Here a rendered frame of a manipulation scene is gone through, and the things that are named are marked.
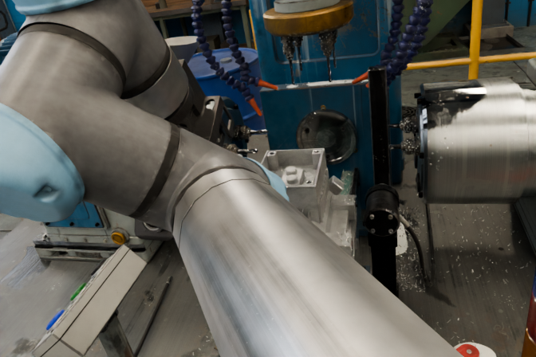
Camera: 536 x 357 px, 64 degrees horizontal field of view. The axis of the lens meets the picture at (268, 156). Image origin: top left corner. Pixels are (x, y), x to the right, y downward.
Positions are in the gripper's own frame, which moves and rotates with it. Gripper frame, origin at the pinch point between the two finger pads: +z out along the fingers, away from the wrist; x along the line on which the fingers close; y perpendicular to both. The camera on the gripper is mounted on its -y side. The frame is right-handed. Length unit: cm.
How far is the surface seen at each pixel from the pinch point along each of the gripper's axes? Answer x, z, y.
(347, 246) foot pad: -15.3, 10.2, -1.2
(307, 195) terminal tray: -9.6, 7.6, 5.4
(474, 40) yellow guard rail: -71, 167, 193
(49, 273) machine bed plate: 63, 43, 1
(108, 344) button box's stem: 19.2, 12.4, -16.7
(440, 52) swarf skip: -71, 319, 330
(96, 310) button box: 16.9, 4.0, -13.5
